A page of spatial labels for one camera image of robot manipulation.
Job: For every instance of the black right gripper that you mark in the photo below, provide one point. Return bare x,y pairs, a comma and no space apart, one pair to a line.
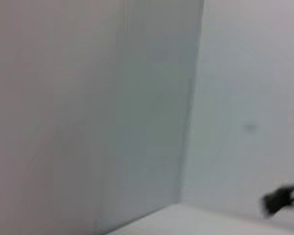
281,198

